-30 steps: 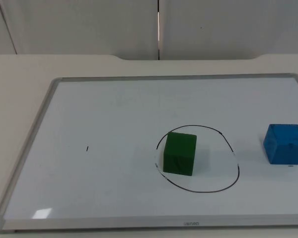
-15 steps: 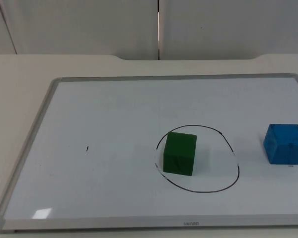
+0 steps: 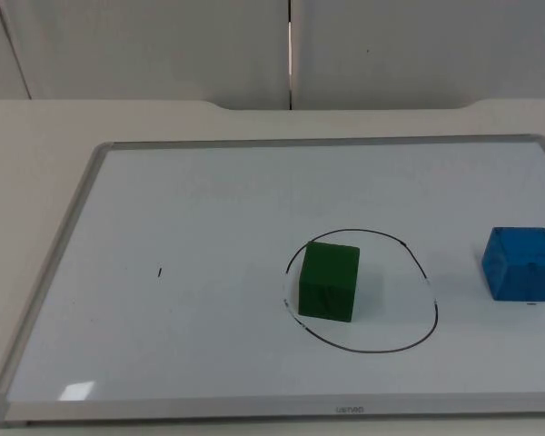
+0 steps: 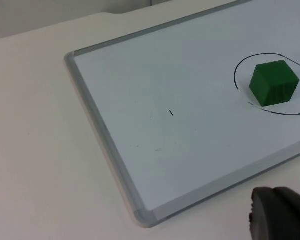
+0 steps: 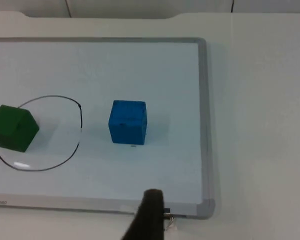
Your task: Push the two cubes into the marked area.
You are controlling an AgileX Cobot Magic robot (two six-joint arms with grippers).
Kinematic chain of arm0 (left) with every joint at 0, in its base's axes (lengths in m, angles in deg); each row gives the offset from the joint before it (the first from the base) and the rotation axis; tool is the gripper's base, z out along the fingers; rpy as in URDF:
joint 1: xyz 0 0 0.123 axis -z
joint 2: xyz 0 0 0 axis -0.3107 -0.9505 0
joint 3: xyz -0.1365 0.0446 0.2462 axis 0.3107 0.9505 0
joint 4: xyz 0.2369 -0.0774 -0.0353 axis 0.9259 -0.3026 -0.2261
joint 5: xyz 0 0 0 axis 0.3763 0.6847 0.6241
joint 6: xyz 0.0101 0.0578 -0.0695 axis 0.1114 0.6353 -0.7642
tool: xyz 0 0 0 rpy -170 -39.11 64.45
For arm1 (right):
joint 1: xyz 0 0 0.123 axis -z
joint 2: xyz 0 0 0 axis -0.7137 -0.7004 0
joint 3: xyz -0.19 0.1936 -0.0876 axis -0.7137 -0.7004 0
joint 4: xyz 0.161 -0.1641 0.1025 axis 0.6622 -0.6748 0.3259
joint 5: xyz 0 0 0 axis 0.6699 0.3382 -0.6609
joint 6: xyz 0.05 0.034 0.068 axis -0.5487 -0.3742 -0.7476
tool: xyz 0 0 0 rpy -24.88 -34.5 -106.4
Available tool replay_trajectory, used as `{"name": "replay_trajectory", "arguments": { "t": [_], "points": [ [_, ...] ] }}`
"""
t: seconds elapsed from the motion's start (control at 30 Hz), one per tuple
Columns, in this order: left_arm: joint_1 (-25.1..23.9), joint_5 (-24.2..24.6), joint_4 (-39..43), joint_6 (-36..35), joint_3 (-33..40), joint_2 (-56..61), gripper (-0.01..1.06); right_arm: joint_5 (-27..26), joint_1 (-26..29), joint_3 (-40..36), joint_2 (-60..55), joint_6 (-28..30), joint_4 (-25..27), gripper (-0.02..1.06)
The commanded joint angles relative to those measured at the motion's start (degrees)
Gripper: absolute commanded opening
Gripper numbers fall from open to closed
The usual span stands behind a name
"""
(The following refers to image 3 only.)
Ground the blue cube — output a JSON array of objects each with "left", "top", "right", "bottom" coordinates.
[{"left": 481, "top": 225, "right": 545, "bottom": 302}]

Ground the green cube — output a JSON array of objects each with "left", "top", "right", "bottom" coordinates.
[{"left": 297, "top": 241, "right": 362, "bottom": 324}]

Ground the grey-framed whiteboard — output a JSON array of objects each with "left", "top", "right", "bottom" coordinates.
[{"left": 0, "top": 133, "right": 545, "bottom": 430}]

